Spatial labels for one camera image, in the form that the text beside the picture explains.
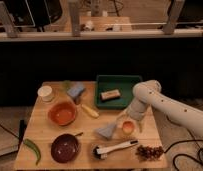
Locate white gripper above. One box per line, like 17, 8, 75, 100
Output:
116, 98, 148, 133

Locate orange yellow apple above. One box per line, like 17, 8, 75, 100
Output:
122, 121, 135, 135

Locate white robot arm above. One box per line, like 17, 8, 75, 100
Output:
117, 80, 203, 139

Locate grey folded cloth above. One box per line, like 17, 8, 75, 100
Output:
95, 122, 116, 140

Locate green plastic tray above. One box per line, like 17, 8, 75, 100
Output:
94, 75, 142, 110

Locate tan rectangular block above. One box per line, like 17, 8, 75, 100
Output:
100, 89, 121, 101

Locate dark brown grape bunch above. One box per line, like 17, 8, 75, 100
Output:
136, 145, 164, 161

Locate yellow banana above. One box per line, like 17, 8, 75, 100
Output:
81, 104, 99, 118

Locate blue sponge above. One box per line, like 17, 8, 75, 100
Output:
67, 82, 85, 99

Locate orange bowl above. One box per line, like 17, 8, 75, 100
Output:
48, 101, 77, 126

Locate dark purple bowl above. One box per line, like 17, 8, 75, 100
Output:
51, 134, 80, 163

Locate green small object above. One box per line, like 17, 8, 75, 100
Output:
62, 80, 72, 90

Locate white paper cup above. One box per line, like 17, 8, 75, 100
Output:
37, 85, 54, 102

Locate green chili pepper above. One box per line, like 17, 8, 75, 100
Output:
23, 139, 41, 165

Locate white handled brush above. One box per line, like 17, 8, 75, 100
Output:
93, 140, 138, 159

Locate black floor cables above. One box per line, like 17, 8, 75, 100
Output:
164, 114, 203, 171

